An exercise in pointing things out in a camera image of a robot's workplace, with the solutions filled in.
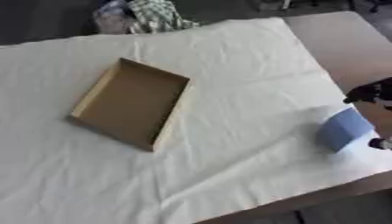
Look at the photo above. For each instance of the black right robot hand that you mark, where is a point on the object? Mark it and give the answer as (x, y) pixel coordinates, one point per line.
(371, 92)

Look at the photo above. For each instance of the tan cardboard box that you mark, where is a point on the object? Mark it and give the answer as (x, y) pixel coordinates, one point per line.
(131, 103)

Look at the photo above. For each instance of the blue block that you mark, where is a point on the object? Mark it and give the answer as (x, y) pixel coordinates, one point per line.
(344, 128)

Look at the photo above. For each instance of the green white checked cloth bundle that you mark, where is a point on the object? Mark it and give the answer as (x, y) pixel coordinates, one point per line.
(148, 16)

